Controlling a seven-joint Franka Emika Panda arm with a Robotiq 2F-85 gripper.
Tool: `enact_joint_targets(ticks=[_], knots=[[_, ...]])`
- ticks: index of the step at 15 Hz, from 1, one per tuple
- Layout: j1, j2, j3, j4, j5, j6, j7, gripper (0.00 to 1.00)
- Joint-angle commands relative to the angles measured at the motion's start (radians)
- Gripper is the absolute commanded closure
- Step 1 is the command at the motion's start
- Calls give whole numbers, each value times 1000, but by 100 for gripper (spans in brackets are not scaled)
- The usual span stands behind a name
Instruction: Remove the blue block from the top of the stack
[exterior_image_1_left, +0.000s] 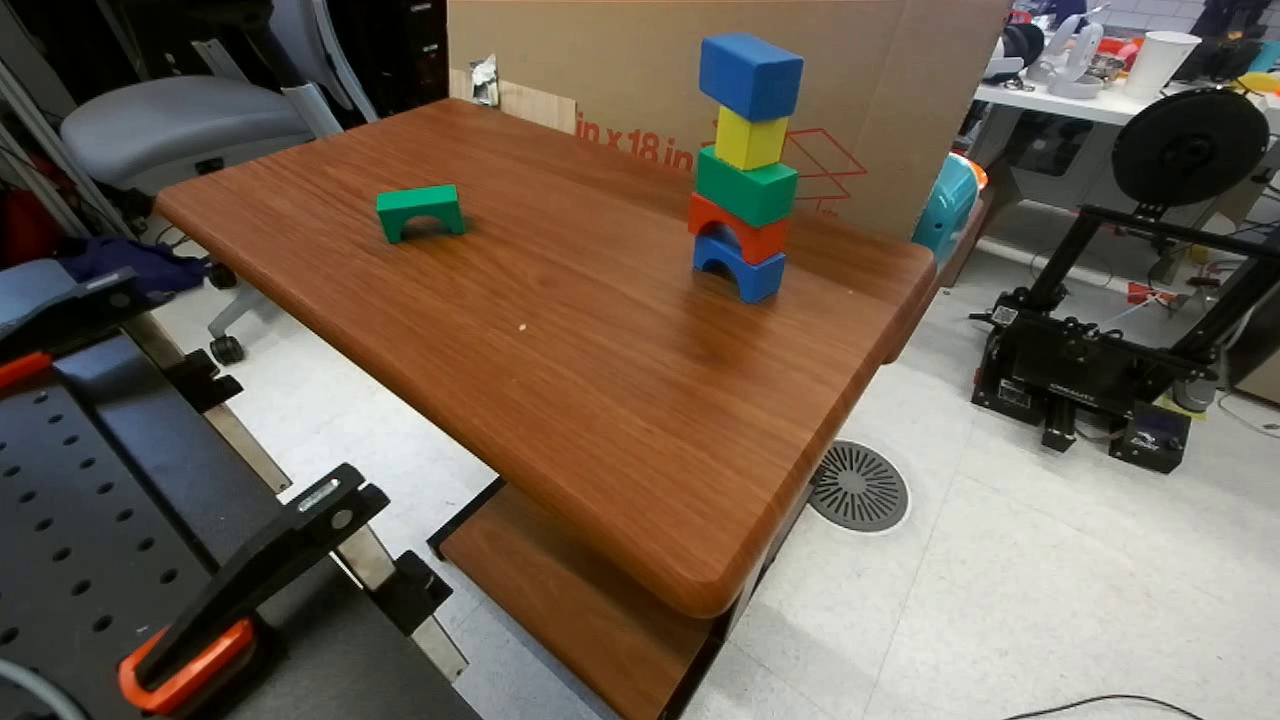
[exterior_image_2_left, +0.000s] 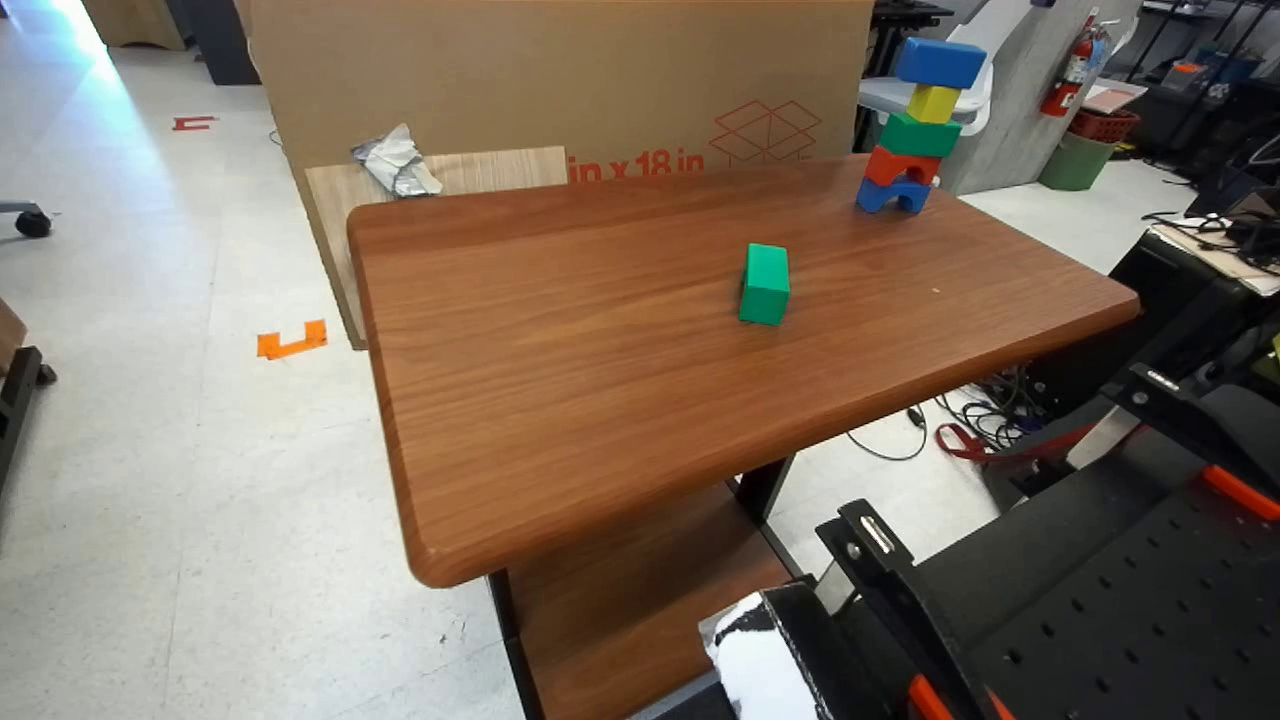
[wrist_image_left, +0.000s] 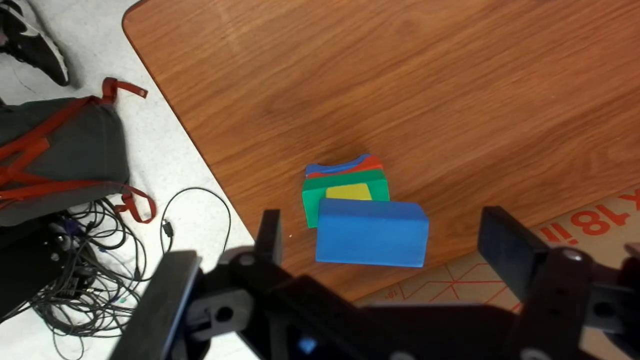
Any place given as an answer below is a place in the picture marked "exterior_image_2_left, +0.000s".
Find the blue rectangular block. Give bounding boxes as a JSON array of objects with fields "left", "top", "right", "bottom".
[{"left": 890, "top": 37, "right": 991, "bottom": 93}]

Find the green arch block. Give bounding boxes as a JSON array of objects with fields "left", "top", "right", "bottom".
[{"left": 735, "top": 242, "right": 795, "bottom": 331}]

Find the blue arch block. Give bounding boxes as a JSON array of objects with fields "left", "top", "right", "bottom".
[{"left": 850, "top": 171, "right": 931, "bottom": 219}]

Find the red arch block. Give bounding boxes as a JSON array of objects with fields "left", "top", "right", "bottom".
[{"left": 858, "top": 139, "right": 943, "bottom": 194}]

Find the green rectangular block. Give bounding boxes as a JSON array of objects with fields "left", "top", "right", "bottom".
[{"left": 877, "top": 113, "right": 963, "bottom": 164}]

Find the yellow cube block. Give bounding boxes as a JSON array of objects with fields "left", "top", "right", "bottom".
[{"left": 903, "top": 82, "right": 963, "bottom": 129}]

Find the wooden table lower shelf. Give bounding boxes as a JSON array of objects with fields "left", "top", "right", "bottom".
[{"left": 491, "top": 485, "right": 803, "bottom": 720}]

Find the large cardboard box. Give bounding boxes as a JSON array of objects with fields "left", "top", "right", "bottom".
[{"left": 234, "top": 0, "right": 881, "bottom": 194}]

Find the shiny silver metal part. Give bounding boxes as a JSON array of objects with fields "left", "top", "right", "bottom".
[{"left": 697, "top": 593, "right": 837, "bottom": 720}]

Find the crumpled white cloth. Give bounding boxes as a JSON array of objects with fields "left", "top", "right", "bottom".
[{"left": 352, "top": 120, "right": 442, "bottom": 206}]

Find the green plastic bucket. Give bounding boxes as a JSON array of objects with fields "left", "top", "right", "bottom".
[{"left": 1034, "top": 133, "right": 1115, "bottom": 197}]

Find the red fire extinguisher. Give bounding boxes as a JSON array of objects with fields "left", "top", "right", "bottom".
[{"left": 1034, "top": 12, "right": 1112, "bottom": 120}]

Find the cluttered beige side table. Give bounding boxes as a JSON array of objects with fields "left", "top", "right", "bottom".
[{"left": 1140, "top": 214, "right": 1280, "bottom": 301}]

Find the black chair caster wheel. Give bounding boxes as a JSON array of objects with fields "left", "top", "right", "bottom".
[{"left": 0, "top": 197, "right": 57, "bottom": 246}]

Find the red cable loop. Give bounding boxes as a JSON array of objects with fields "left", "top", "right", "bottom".
[{"left": 931, "top": 415, "right": 1008, "bottom": 467}]

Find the black clamp orange handle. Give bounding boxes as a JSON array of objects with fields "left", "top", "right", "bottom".
[
  {"left": 1094, "top": 362, "right": 1280, "bottom": 529},
  {"left": 810, "top": 495, "right": 1023, "bottom": 720}
]

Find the black floor cable bundle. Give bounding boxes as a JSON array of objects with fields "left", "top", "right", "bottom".
[{"left": 844, "top": 377, "right": 1054, "bottom": 467}]

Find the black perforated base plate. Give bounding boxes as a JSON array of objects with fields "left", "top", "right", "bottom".
[{"left": 916, "top": 384, "right": 1280, "bottom": 720}]

